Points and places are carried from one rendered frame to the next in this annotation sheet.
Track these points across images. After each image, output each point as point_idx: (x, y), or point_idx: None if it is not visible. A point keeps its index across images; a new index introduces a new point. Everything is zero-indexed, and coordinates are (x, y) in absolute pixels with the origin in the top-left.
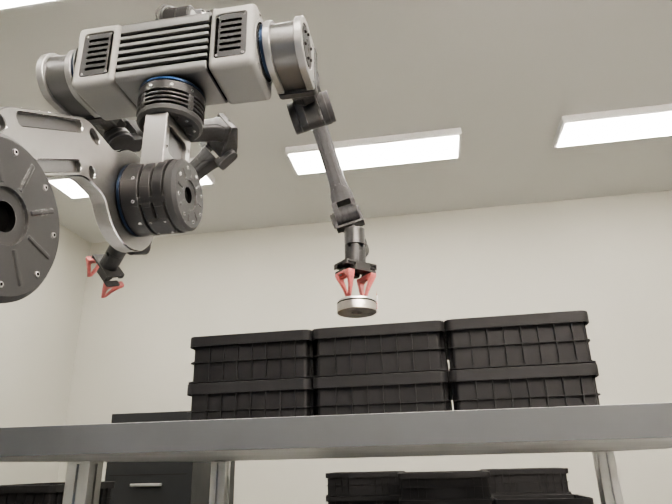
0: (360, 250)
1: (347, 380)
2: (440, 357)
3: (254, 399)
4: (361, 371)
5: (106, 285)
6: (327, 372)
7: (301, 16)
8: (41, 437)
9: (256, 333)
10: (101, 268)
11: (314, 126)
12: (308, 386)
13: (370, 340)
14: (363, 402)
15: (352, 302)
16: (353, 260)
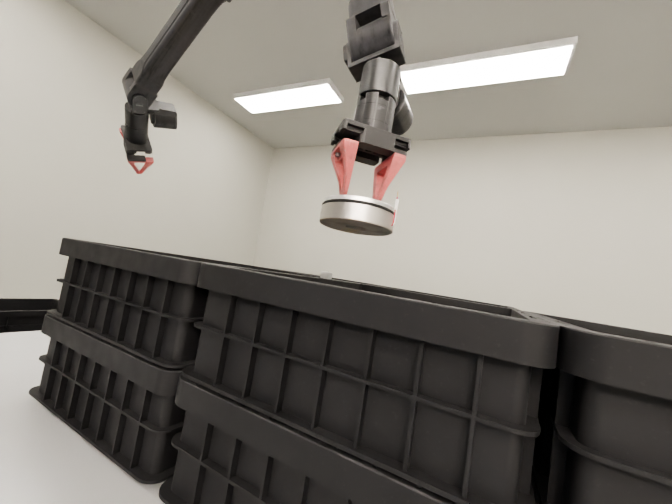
0: (380, 107)
1: (229, 415)
2: (517, 462)
3: (102, 374)
4: (270, 400)
5: (127, 159)
6: (207, 370)
7: None
8: None
9: (120, 250)
10: (124, 140)
11: None
12: (167, 390)
13: (307, 323)
14: (257, 485)
15: (338, 208)
16: (359, 124)
